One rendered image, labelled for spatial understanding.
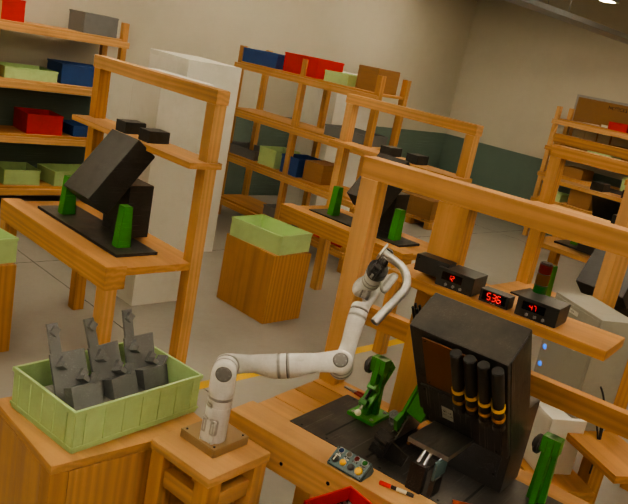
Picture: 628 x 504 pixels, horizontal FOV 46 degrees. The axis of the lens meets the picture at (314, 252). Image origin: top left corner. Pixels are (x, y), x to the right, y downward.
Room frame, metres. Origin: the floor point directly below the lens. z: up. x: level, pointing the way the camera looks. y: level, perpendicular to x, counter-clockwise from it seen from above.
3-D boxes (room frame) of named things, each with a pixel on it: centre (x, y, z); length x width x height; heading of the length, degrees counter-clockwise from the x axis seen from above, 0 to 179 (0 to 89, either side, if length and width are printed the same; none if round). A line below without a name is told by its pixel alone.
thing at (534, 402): (2.64, -0.78, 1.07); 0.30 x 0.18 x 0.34; 56
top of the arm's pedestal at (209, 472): (2.50, 0.23, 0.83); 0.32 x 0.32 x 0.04; 54
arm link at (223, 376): (2.49, 0.23, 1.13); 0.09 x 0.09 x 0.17; 1
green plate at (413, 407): (2.57, -0.51, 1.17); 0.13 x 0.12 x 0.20; 56
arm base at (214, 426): (2.50, 0.23, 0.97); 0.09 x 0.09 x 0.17; 60
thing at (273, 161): (9.02, 0.41, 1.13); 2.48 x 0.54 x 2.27; 47
